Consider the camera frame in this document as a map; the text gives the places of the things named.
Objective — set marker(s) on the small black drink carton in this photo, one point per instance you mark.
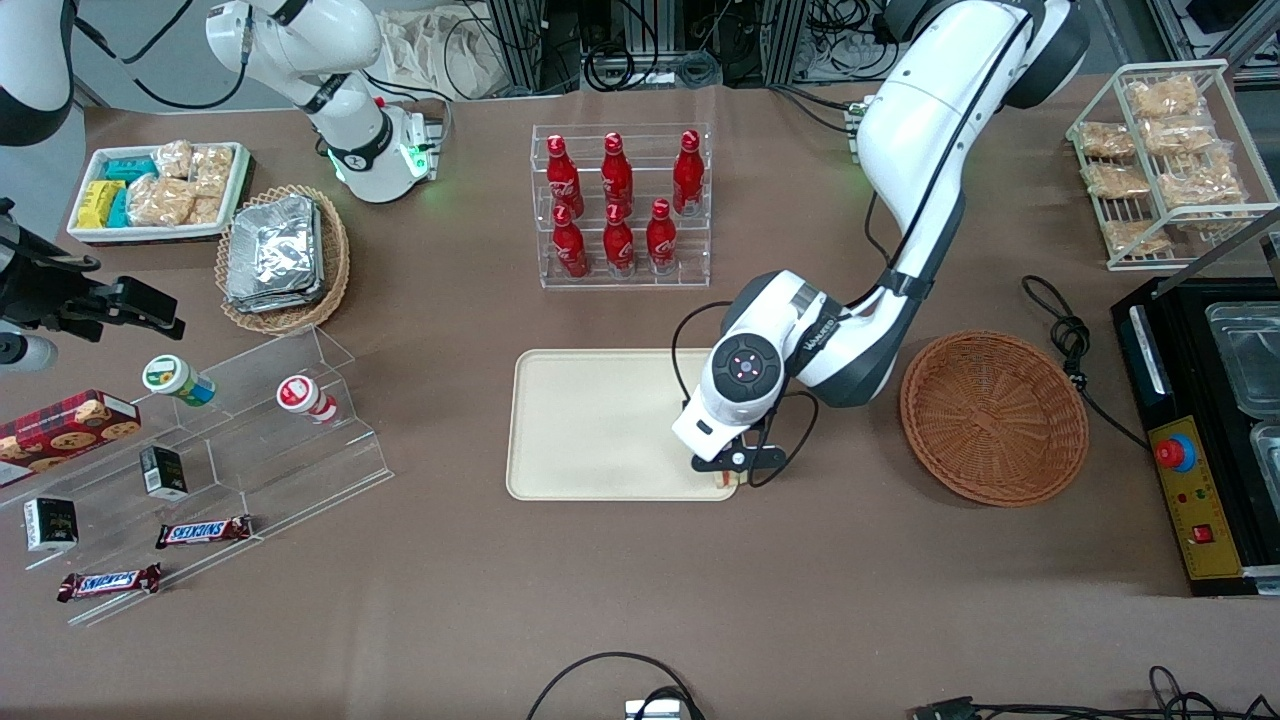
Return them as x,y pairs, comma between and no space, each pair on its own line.
163,472
50,525

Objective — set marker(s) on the light tan wicker basket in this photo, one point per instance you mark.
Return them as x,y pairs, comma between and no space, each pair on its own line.
335,265

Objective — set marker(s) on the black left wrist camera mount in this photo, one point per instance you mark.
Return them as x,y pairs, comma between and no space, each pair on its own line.
745,458

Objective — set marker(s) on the tan sandwich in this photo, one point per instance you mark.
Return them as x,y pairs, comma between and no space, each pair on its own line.
725,480

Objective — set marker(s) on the grey connector box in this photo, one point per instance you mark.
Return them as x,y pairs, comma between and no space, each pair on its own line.
655,710

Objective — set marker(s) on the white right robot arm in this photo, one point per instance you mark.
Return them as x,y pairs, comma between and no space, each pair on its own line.
300,40

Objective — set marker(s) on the red emergency stop button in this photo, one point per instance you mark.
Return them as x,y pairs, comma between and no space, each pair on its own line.
1176,453

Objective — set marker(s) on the beige cloth bag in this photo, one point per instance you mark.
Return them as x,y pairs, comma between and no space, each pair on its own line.
440,50

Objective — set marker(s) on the red tartan cookie box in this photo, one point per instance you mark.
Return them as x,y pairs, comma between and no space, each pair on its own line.
65,425

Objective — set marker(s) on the red lidded yogurt cup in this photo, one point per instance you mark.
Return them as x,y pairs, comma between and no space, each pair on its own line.
303,397

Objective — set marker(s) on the brown round wicker basket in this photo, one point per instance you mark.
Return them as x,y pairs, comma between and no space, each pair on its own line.
995,420

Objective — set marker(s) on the clear acrylic stepped shelf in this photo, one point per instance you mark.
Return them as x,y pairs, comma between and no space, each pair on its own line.
260,470

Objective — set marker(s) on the green sunflower lidded cup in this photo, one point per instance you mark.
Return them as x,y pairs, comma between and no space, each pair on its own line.
172,378

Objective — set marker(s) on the grey metal bar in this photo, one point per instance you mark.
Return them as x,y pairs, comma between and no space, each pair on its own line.
1220,250

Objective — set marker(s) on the teal snack packet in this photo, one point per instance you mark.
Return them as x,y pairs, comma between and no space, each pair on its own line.
119,210
130,168

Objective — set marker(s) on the silver foil container stack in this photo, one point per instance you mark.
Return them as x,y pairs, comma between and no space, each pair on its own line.
275,250

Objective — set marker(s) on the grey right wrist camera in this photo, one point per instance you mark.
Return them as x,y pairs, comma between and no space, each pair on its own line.
25,352

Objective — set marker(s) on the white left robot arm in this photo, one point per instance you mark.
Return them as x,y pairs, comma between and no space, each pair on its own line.
930,130

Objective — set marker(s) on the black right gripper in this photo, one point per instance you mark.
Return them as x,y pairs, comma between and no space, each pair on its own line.
42,289

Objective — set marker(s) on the clear acrylic bottle rack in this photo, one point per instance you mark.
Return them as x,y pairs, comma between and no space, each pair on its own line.
700,255

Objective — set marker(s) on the steel food pan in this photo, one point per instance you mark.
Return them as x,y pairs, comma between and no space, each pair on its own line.
1268,455
1250,350

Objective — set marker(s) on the red cola bottle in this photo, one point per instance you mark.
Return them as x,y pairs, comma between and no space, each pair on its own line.
617,175
661,240
571,250
619,245
687,170
563,175

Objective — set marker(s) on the black aluminium frame post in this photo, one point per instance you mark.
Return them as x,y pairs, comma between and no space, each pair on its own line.
530,45

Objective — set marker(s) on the white rectangular snack tray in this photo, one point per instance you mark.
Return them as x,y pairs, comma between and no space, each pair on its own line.
85,232

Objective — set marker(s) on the Snickers chocolate bar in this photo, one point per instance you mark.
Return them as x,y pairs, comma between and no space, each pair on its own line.
205,531
110,582

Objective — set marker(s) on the clear rice cracker bag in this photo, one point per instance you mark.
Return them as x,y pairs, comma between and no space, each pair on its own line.
207,210
212,170
173,158
160,200

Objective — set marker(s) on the yellow snack packet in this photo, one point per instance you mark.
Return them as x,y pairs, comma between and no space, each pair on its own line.
98,203

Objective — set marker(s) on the black heating machine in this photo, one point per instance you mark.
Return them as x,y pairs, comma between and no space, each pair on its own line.
1180,360

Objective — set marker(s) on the clear fried snack bag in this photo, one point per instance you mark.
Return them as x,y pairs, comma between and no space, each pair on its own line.
1178,135
1162,97
1135,236
1115,181
1200,188
1106,140

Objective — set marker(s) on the cream plastic tray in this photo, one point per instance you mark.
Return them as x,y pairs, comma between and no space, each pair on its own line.
600,425

